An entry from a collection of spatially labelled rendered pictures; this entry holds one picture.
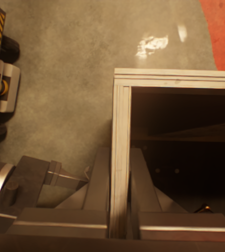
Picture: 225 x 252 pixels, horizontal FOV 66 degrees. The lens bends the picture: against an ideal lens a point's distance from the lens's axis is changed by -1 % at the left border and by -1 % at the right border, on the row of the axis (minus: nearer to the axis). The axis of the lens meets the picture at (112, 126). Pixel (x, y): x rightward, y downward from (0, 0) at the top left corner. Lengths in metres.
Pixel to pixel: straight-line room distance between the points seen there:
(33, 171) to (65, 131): 0.80
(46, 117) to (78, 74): 0.33
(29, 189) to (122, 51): 0.96
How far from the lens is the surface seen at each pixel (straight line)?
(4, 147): 1.29
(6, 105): 1.11
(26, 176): 0.32
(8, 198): 0.26
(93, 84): 1.09
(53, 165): 0.37
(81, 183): 0.36
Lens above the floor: 1.07
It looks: 85 degrees down
